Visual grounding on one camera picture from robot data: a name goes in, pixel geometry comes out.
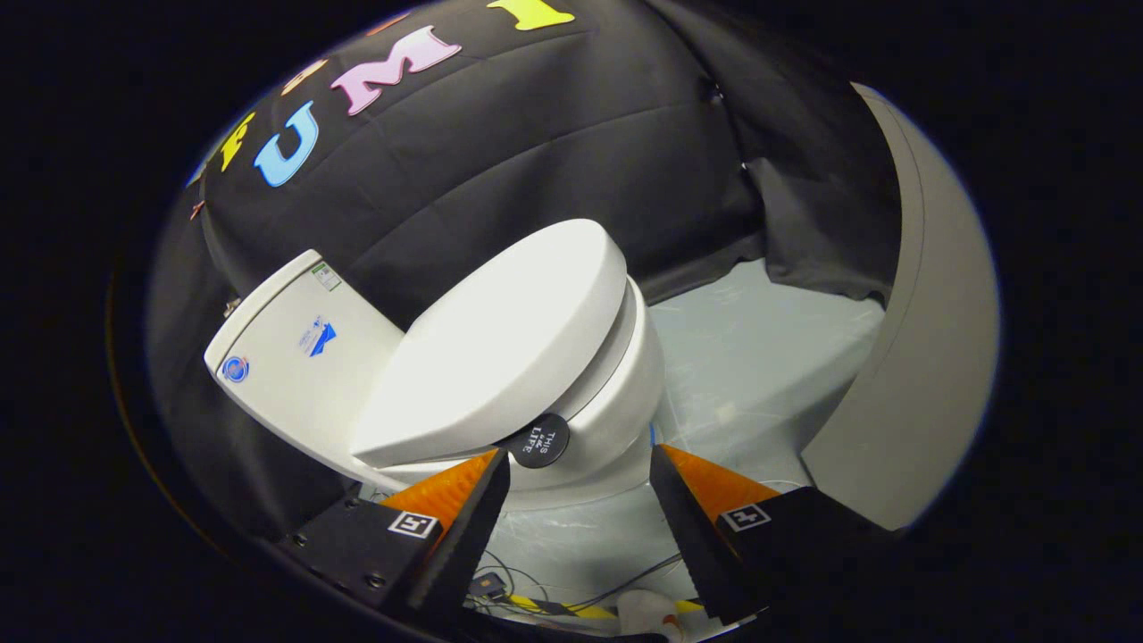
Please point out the black round lid knob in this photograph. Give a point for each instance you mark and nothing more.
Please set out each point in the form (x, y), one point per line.
(540, 442)

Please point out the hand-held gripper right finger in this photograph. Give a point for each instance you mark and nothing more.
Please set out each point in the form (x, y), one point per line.
(692, 545)

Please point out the white toilet lid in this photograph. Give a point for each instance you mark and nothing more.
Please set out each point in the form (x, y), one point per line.
(500, 348)

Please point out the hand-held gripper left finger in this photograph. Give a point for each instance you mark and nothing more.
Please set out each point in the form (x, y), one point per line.
(464, 554)

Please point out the white rounded object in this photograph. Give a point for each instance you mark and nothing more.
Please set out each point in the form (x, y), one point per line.
(647, 616)

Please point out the yellow black striped strip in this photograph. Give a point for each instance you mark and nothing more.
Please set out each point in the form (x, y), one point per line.
(580, 612)

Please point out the black backdrop cloth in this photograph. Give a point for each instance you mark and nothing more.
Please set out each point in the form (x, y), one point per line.
(536, 161)

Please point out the silver cloth clip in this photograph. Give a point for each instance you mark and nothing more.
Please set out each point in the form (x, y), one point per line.
(232, 308)

